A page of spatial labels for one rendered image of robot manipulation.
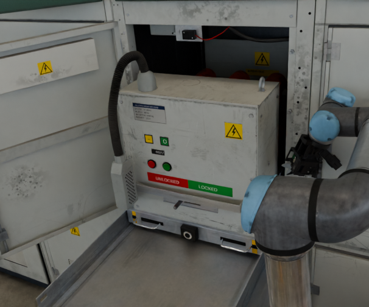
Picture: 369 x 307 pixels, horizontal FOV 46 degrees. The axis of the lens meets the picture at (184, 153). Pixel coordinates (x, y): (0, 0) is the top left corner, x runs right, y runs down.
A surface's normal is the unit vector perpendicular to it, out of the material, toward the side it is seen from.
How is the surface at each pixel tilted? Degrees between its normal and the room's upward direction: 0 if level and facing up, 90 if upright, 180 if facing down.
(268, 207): 61
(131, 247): 0
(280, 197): 41
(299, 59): 90
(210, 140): 90
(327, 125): 87
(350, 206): 52
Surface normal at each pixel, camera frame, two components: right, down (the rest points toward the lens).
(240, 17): -0.45, 0.44
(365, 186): 0.20, -0.66
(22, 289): -0.08, -0.88
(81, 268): 0.89, 0.14
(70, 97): 0.58, 0.33
